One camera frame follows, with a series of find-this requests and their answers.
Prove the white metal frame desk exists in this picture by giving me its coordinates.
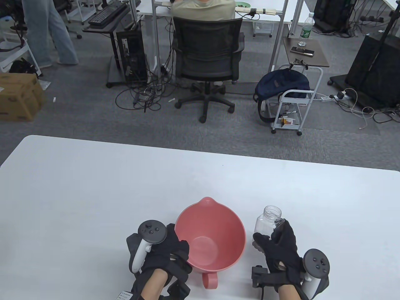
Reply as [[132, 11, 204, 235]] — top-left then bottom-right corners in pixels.
[[136, 0, 305, 78]]

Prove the person's left forearm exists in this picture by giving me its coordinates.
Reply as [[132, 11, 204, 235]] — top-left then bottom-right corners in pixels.
[[131, 269, 170, 300]]

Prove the green label water bottle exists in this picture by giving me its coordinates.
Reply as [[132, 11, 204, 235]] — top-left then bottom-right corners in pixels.
[[298, 12, 315, 47]]

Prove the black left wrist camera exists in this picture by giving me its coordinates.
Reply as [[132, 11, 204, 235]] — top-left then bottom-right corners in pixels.
[[167, 281, 191, 300]]

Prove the brown side table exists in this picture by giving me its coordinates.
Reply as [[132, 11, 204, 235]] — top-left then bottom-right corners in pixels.
[[283, 37, 330, 68]]

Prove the white floor cable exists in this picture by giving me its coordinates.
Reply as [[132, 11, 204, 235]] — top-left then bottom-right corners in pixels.
[[343, 88, 376, 130]]

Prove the grey white controller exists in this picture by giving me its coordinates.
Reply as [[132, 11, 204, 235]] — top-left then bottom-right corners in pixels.
[[302, 249, 330, 297], [130, 220, 167, 273]]

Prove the white power strip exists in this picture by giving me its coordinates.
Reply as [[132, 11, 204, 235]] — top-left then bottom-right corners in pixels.
[[319, 93, 348, 102]]

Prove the white rolling cart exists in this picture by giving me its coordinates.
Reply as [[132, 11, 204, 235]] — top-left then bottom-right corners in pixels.
[[271, 64, 323, 136]]

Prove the black computer tower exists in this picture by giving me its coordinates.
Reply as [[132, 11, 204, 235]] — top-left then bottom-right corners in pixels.
[[116, 28, 148, 83]]

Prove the black swivel chair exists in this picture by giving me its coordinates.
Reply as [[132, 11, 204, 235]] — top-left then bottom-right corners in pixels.
[[0, 0, 83, 50]]

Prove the black keyboard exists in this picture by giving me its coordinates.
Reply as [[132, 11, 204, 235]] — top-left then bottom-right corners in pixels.
[[88, 2, 128, 26]]

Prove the navy blue backpack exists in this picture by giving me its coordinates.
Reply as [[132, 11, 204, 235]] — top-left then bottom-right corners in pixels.
[[254, 69, 310, 123]]

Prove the clear plastic jar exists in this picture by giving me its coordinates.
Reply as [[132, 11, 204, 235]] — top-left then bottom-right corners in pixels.
[[254, 205, 286, 248]]

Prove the black stand pole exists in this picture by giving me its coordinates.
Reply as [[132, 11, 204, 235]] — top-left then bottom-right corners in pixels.
[[362, 9, 400, 91]]

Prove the person's right forearm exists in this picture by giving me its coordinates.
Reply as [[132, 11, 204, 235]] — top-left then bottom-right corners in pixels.
[[277, 282, 308, 300]]

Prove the black bag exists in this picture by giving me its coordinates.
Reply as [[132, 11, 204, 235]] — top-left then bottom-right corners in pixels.
[[9, 58, 40, 77]]

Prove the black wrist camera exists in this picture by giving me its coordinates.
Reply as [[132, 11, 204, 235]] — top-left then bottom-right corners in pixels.
[[252, 265, 273, 288], [167, 281, 191, 300]]

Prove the black smartphone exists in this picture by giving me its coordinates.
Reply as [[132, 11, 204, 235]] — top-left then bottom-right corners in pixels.
[[290, 46, 315, 57]]

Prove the black mesh office chair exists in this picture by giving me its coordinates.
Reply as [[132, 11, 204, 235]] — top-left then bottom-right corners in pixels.
[[172, 16, 246, 123]]

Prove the grey white left controller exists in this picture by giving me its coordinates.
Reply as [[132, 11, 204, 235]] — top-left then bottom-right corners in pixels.
[[130, 220, 167, 273]]

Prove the tangle of black cables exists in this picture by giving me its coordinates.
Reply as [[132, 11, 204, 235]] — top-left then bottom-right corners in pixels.
[[115, 62, 176, 113]]

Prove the person's left hand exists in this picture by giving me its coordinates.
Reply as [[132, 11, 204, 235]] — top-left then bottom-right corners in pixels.
[[127, 223, 193, 282]]

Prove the brown cardboard box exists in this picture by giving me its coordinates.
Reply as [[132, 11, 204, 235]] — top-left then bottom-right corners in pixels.
[[0, 72, 47, 122]]

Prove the dark rolling keyboard stand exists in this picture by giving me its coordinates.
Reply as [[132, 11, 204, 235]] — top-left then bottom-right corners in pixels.
[[82, 3, 142, 88]]

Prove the grey white right controller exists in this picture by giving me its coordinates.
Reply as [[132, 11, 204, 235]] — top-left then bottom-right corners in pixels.
[[302, 249, 330, 297]]

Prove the person's right hand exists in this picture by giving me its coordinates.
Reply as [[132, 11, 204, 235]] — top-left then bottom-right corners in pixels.
[[252, 220, 329, 296]]

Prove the pink salad bowl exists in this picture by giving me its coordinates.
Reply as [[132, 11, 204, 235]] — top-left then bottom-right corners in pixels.
[[174, 197, 247, 289]]

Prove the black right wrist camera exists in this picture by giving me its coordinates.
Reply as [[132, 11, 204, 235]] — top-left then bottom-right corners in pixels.
[[252, 265, 273, 288]]

